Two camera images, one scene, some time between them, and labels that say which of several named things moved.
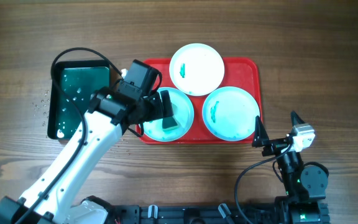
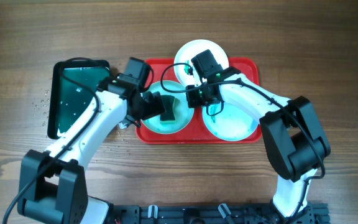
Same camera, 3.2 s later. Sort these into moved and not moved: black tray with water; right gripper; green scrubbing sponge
Moved: right gripper; green scrubbing sponge
Not moved: black tray with water
